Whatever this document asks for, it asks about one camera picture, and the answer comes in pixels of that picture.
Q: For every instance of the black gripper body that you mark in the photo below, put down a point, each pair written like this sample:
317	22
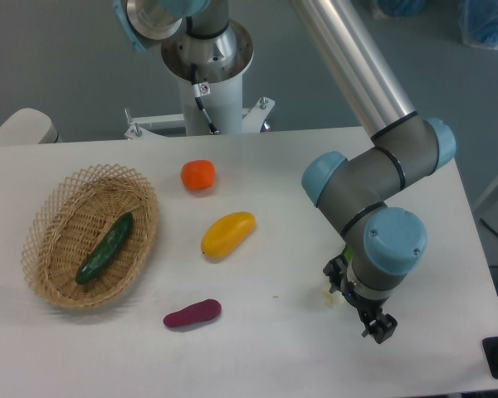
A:
368	302

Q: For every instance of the green cucumber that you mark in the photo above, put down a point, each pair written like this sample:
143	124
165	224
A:
106	250

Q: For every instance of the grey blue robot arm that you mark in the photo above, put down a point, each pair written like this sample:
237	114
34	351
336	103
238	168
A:
387	242

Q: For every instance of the woven wicker basket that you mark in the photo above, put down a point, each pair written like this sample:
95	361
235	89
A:
73	221

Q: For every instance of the green bok choy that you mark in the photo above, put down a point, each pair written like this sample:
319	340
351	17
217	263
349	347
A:
332	296

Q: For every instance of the yellow mango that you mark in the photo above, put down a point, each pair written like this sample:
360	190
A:
226	234

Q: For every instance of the purple sweet potato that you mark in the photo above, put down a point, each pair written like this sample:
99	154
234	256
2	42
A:
201	312

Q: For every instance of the orange tangerine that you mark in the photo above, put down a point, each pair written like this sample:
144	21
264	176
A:
198	175

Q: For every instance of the blue plastic bag middle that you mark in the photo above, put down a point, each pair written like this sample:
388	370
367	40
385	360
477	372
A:
399	8

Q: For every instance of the blue plastic bag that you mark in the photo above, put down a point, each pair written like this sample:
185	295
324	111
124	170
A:
478	22
399	8

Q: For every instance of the blue plastic bag right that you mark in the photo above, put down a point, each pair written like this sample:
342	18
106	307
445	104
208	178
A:
478	22

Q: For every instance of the white chair back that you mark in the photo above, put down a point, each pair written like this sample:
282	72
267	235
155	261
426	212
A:
27	127

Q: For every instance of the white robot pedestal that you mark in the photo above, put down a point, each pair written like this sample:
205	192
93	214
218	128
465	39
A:
209	75

